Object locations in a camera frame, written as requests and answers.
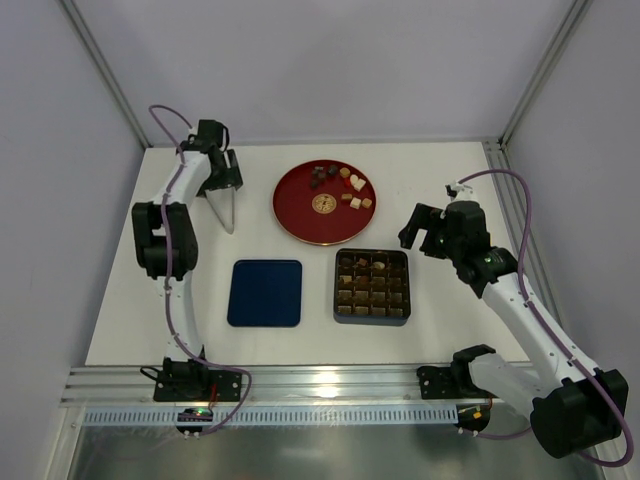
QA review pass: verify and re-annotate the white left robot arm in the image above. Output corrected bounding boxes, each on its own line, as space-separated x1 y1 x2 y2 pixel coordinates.
131 120 243 383

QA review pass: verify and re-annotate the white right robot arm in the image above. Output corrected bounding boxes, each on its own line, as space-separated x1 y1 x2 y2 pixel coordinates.
398 183 634 468

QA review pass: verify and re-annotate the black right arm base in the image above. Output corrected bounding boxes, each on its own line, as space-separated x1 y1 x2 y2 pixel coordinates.
416 365 482 400

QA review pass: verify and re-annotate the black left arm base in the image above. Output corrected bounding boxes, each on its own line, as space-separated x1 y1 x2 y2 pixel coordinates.
139 358 242 403

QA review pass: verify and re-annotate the cream square chocolate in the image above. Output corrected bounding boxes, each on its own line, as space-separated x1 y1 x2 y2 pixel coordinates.
353 179 366 191

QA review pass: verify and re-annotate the blue chocolate box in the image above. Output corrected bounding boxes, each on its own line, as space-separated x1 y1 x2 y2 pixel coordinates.
333 248 412 327

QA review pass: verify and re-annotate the round red tray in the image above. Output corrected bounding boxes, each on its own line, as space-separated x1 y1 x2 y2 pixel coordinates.
272 159 377 246

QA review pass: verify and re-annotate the blue box lid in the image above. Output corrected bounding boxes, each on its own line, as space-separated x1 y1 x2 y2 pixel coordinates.
227 259 303 328

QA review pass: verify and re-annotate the right controller board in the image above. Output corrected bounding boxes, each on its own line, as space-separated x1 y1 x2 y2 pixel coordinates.
455 405 491 433

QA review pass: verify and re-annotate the controller board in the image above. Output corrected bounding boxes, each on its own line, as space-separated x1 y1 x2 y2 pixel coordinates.
455 405 491 433
176 408 213 436

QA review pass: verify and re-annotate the left controller board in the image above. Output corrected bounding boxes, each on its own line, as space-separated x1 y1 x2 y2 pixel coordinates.
176 408 213 436

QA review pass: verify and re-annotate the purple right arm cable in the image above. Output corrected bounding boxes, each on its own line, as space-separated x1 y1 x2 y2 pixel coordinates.
457 168 632 469

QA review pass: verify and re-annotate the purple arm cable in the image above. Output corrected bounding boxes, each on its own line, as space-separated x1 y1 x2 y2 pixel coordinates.
149 103 254 436
457 168 632 469

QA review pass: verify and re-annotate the aluminium right side rail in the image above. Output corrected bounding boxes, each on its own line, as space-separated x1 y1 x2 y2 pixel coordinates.
482 139 562 324

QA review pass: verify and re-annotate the aluminium rail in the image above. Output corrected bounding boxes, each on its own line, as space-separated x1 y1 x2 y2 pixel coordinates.
60 364 421 407
482 139 562 324

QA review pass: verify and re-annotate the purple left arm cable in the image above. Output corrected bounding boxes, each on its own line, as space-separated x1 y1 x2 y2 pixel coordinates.
149 103 254 436

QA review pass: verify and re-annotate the slotted cable duct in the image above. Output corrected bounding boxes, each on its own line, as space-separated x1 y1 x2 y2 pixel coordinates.
82 404 457 427

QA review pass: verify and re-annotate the aluminium left frame post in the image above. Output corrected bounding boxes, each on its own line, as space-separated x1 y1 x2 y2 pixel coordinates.
56 0 152 149

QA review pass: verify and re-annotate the aluminium frame post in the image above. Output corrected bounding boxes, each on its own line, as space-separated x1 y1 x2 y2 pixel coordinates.
56 0 152 149
499 0 593 149

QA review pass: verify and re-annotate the aluminium front rail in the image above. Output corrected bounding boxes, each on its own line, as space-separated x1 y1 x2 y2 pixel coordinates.
60 364 421 407

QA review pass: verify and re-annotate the aluminium right frame post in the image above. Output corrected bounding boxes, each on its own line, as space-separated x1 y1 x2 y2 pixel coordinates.
499 0 593 149

